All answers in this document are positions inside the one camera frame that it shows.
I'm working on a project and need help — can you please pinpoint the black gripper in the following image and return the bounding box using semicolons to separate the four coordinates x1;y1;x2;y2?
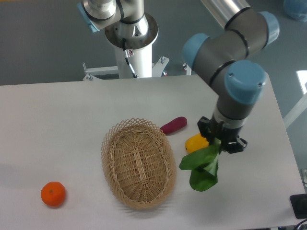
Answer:
197;116;248;154

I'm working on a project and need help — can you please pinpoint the green bok choy vegetable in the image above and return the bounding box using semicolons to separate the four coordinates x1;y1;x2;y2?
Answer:
179;139;221;192

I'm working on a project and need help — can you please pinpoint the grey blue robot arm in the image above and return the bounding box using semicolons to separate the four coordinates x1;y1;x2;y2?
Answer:
77;0;280;153

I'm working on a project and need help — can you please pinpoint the woven wicker basket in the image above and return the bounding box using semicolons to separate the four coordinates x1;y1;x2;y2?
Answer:
101;118;177;209

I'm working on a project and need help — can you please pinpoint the yellow mango fruit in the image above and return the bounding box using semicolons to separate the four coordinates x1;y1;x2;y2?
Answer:
185;133;209;154

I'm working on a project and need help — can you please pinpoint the purple sweet potato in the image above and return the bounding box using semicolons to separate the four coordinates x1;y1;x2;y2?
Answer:
160;116;188;135

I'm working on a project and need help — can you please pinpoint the black device at table edge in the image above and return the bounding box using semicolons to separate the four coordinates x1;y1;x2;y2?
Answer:
290;194;307;219

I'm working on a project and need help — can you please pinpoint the blue bag in background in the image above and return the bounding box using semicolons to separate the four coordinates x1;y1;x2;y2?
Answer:
283;0;307;22

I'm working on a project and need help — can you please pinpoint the orange tangerine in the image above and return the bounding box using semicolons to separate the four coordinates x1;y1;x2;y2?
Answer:
40;182;66;207

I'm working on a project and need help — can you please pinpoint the white metal mounting frame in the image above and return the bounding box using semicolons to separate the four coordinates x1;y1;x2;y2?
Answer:
82;56;192;81

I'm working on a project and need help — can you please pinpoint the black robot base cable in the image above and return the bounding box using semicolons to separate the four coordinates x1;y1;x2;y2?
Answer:
121;37;139;79

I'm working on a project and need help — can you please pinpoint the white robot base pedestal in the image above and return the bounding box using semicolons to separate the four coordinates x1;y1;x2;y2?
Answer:
105;13;158;79

